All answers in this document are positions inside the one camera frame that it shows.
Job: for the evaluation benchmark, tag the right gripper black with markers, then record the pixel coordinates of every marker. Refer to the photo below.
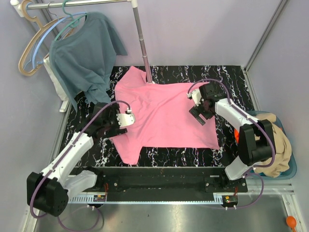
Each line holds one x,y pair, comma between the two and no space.
195,110

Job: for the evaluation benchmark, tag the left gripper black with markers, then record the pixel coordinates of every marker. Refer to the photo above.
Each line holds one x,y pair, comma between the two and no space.
115,109

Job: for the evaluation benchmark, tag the pink t-shirt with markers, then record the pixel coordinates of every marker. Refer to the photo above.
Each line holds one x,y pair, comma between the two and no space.
162,118

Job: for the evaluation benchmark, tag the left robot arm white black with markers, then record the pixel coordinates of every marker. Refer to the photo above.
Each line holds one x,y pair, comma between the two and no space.
51,189

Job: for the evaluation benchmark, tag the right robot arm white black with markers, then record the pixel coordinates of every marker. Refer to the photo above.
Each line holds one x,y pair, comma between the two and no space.
256,146

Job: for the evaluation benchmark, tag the teal t-shirt on hanger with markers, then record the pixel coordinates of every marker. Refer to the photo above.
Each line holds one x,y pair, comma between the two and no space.
84,61

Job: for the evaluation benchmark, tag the beige garment in basket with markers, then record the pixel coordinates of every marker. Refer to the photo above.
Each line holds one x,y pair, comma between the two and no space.
282,146

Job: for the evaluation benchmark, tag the blue laundry basket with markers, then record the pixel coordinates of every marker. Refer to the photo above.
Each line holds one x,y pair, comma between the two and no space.
292,164

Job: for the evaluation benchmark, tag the green hanger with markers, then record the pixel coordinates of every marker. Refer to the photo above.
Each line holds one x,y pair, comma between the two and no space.
74,22

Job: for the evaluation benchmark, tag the orange ball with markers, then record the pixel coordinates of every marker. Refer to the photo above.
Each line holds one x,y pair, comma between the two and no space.
291,223

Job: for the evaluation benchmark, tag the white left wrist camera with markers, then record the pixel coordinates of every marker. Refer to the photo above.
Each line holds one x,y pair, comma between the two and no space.
125,119

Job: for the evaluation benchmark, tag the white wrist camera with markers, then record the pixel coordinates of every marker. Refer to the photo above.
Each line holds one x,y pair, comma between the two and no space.
125,119
195,95

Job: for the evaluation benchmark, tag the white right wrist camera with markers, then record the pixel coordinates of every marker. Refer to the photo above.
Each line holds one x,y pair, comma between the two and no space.
195,95

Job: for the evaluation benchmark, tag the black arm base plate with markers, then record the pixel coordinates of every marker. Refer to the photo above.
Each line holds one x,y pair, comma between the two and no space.
164,185

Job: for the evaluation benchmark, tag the white slotted cable duct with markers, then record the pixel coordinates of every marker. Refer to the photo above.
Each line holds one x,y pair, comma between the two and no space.
89,199

